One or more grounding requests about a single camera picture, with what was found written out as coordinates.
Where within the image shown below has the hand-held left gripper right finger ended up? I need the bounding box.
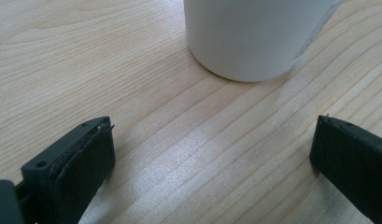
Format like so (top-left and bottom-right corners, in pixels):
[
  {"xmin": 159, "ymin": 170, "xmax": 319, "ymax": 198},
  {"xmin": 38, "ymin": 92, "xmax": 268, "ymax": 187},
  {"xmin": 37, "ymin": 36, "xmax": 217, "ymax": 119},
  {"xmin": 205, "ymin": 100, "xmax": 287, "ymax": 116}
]
[{"xmin": 309, "ymin": 114, "xmax": 382, "ymax": 224}]

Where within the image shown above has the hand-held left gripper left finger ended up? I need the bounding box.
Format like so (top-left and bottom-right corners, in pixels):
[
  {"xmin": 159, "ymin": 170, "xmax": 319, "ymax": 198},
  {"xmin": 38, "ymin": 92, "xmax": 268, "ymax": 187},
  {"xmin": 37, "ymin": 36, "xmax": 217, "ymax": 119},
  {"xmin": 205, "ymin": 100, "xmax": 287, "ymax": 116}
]
[{"xmin": 21, "ymin": 116, "xmax": 117, "ymax": 224}]

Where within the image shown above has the white cup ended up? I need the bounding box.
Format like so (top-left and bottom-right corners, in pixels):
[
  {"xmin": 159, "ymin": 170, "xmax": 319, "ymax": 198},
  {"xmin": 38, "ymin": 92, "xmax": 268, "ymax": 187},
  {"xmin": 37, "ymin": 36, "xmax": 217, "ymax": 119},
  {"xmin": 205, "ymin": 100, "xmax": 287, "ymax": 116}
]
[{"xmin": 183, "ymin": 0, "xmax": 346, "ymax": 83}]

